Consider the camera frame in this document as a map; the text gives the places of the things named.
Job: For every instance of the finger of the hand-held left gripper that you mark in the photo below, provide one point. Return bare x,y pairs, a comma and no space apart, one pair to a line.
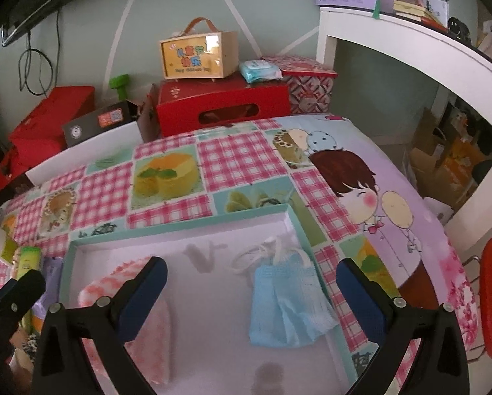
15,296

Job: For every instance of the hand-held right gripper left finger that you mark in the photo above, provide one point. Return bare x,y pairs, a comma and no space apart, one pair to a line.
145,296

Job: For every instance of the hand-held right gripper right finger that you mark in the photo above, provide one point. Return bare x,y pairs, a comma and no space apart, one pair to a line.
359,300

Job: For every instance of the teal-edged white box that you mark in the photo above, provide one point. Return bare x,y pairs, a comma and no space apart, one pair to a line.
213,296

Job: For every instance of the green tissue pack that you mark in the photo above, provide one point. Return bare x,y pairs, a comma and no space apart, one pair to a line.
28,257

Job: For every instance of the pale purple cloth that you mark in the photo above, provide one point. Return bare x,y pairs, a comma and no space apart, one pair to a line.
53,271

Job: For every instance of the pink white fluffy towel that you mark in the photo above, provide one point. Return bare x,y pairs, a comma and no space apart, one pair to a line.
147,362

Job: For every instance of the blue face mask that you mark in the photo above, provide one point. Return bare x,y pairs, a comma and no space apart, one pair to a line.
279,304

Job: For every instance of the red gift bag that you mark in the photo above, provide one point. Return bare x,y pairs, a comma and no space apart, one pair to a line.
7,170
52,119

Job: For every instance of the white chair back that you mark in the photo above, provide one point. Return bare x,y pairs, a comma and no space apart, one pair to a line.
65,160

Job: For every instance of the printed checked tablecloth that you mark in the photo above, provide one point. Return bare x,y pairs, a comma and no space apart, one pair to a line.
246,160

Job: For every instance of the black box with gauge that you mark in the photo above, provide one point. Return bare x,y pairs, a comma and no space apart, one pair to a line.
89,125

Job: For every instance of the red box with cutout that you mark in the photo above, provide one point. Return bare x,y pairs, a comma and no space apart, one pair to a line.
180,111

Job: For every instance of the green dumbbell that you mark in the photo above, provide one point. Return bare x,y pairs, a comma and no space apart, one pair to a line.
118,82

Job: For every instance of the red patterned tin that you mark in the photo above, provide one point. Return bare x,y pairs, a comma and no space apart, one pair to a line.
312,86

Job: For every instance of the wet wipes pack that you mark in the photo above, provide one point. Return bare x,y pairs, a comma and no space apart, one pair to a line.
258,70

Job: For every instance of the stack of books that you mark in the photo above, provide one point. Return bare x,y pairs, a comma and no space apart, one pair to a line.
414,8

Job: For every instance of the white desk frame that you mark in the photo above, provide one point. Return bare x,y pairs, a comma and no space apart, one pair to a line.
394,28

